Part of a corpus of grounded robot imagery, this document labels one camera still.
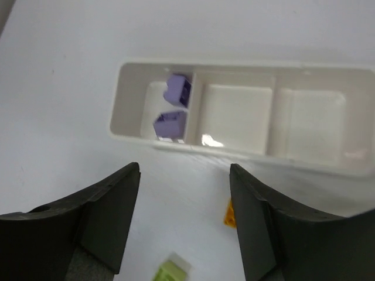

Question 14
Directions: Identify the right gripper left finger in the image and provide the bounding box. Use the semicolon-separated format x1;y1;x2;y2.
1;162;141;280

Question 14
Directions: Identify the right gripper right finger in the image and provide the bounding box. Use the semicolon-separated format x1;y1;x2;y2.
230;164;374;280

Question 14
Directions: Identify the yellow-green base lego brick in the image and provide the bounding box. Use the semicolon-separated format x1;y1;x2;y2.
152;252;192;281

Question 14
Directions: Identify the purple lego brick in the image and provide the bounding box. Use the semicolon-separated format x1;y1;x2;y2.
163;74;192;108
153;111;188;139

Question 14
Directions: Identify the left white divided tray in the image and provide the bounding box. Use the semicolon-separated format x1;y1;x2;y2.
109;59;374;176

